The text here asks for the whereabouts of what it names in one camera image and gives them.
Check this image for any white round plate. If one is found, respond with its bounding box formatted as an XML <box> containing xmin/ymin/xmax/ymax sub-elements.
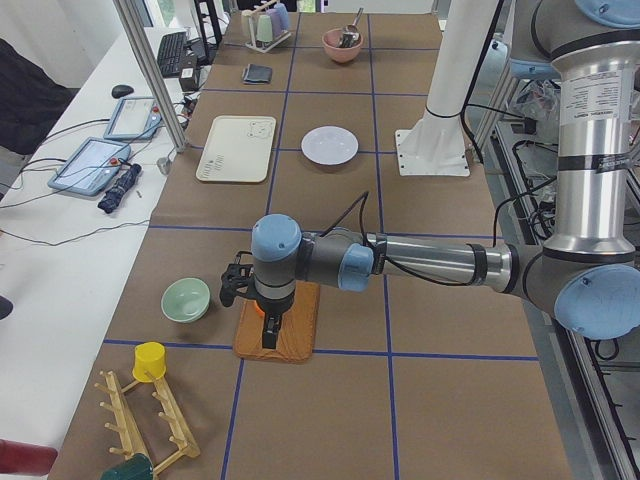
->
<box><xmin>301</xmin><ymin>126</ymin><xmax>359</xmax><ymax>166</ymax></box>

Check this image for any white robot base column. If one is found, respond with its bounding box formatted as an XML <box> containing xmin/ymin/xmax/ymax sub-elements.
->
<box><xmin>395</xmin><ymin>0</ymin><xmax>501</xmax><ymax>177</ymax></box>

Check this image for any wooden cutting board tray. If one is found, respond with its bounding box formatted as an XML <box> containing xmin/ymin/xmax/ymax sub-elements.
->
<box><xmin>233</xmin><ymin>281</ymin><xmax>320</xmax><ymax>364</ymax></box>

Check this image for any cream rectangular tray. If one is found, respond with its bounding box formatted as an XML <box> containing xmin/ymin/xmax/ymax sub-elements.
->
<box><xmin>195</xmin><ymin>115</ymin><xmax>276</xmax><ymax>183</ymax></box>

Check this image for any green ceramic bowl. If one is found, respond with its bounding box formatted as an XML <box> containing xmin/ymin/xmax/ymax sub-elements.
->
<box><xmin>161</xmin><ymin>277</ymin><xmax>211</xmax><ymax>323</ymax></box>

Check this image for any yellow plastic cup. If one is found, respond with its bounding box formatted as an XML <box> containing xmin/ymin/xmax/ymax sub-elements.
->
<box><xmin>132</xmin><ymin>341</ymin><xmax>167</xmax><ymax>383</ymax></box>

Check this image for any wooden cup rack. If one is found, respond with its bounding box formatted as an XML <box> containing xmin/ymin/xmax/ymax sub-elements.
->
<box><xmin>94</xmin><ymin>370</ymin><xmax>201</xmax><ymax>479</ymax></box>

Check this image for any small metal cylinder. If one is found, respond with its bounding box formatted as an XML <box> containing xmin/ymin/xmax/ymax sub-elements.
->
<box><xmin>156</xmin><ymin>157</ymin><xmax>172</xmax><ymax>176</ymax></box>

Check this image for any dark green cup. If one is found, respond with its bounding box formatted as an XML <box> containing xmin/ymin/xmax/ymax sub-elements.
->
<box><xmin>100</xmin><ymin>453</ymin><xmax>154</xmax><ymax>480</ymax></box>

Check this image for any folded navy umbrella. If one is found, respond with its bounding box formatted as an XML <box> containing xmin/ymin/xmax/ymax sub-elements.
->
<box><xmin>98</xmin><ymin>164</ymin><xmax>142</xmax><ymax>214</ymax></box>

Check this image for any near teach pendant tablet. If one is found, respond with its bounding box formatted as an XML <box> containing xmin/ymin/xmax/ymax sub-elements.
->
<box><xmin>48</xmin><ymin>137</ymin><xmax>131</xmax><ymax>197</ymax></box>

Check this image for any teach pendant tablet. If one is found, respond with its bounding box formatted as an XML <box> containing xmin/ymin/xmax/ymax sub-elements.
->
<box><xmin>48</xmin><ymin>137</ymin><xmax>131</xmax><ymax>197</ymax></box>
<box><xmin>103</xmin><ymin>96</ymin><xmax>162</xmax><ymax>141</ymax></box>

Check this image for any far teach pendant tablet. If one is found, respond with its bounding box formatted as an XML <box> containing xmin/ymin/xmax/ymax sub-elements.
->
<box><xmin>103</xmin><ymin>96</ymin><xmax>162</xmax><ymax>141</ymax></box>

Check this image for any dark folded cloth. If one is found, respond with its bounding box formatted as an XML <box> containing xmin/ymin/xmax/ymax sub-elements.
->
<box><xmin>242</xmin><ymin>64</ymin><xmax>273</xmax><ymax>84</ymax></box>

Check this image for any small black box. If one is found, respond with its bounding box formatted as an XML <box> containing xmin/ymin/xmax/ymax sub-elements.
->
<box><xmin>179</xmin><ymin>67</ymin><xmax>200</xmax><ymax>92</ymax></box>

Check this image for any black computer mouse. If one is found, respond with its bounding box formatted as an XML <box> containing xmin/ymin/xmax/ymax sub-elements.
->
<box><xmin>111</xmin><ymin>84</ymin><xmax>134</xmax><ymax>99</ymax></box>

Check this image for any red cylinder object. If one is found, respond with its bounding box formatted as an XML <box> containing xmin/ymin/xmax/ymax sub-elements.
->
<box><xmin>1</xmin><ymin>439</ymin><xmax>58</xmax><ymax>476</ymax></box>

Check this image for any black keyboard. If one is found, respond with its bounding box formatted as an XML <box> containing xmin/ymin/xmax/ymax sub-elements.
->
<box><xmin>156</xmin><ymin>31</ymin><xmax>187</xmax><ymax>78</ymax></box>

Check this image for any pink bowl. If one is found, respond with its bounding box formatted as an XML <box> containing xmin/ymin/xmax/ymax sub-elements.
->
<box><xmin>321</xmin><ymin>28</ymin><xmax>364</xmax><ymax>64</ymax></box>

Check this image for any metal scoop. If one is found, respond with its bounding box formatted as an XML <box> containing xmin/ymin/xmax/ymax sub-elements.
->
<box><xmin>338</xmin><ymin>7</ymin><xmax>364</xmax><ymax>49</ymax></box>

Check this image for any white cup rack with cups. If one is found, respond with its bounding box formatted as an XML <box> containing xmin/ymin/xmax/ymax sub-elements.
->
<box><xmin>241</xmin><ymin>0</ymin><xmax>291</xmax><ymax>53</ymax></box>

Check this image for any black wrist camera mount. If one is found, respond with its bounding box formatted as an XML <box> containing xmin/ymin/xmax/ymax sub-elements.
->
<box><xmin>219</xmin><ymin>250</ymin><xmax>257</xmax><ymax>308</ymax></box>

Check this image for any aluminium frame post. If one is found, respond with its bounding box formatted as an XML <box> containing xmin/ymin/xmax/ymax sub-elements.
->
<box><xmin>113</xmin><ymin>0</ymin><xmax>187</xmax><ymax>153</ymax></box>

